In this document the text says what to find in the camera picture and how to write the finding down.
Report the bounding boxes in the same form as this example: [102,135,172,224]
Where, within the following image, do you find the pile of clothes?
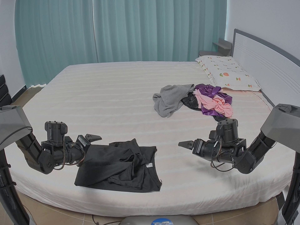
[182,83,233,124]

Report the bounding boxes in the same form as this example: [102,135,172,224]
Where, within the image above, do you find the bed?
[5,28,300,217]

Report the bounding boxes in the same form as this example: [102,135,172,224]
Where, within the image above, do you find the grey garment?
[153,84,195,118]

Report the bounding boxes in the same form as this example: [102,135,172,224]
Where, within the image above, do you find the white printed pillow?
[195,55,262,92]

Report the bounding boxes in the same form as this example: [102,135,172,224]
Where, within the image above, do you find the blue-green curtain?
[15,0,98,88]
[93,0,227,63]

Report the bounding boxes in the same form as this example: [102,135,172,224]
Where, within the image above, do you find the grey bedside table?
[199,38,232,57]

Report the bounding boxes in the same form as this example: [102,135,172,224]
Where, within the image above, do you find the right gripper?
[178,138,221,162]

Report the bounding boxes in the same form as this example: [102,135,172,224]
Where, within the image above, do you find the black T-shirt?
[74,138,163,193]

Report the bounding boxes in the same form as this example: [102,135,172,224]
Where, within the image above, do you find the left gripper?
[67,133,103,162]

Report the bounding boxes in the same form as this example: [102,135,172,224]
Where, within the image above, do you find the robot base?
[121,216,195,225]

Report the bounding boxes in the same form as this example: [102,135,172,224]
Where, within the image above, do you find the black chest of drawers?
[0,74,12,105]

